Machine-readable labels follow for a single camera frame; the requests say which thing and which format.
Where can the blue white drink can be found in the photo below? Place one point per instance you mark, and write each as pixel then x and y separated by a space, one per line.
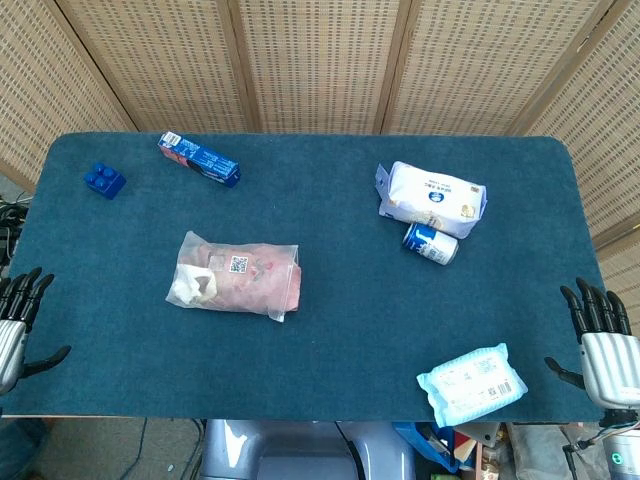
pixel 430 245

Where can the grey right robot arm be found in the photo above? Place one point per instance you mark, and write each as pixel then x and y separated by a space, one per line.
pixel 622 457

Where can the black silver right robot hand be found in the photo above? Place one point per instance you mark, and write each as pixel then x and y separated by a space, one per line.
pixel 610 360

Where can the teal table mat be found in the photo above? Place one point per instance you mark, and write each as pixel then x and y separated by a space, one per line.
pixel 325 350

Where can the translucent white zip bag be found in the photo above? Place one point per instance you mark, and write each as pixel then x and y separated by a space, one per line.
pixel 220 255

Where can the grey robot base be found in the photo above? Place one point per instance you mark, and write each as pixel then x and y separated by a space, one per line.
pixel 300 452

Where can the woven bamboo folding screen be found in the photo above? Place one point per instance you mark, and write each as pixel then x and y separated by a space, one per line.
pixel 320 65

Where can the blue toy building block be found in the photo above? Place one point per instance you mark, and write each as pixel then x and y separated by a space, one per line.
pixel 104 180

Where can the blue plastic bin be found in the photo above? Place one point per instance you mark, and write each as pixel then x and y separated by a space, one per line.
pixel 425 445

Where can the light blue wet wipes pack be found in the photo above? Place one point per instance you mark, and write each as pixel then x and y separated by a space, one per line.
pixel 472 385

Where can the white pale purple food package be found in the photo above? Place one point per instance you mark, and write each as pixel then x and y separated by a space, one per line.
pixel 430 197

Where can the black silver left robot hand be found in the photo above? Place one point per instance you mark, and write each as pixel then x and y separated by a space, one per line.
pixel 12 345

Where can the blue cookie box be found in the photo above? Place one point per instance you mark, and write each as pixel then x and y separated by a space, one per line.
pixel 205 161

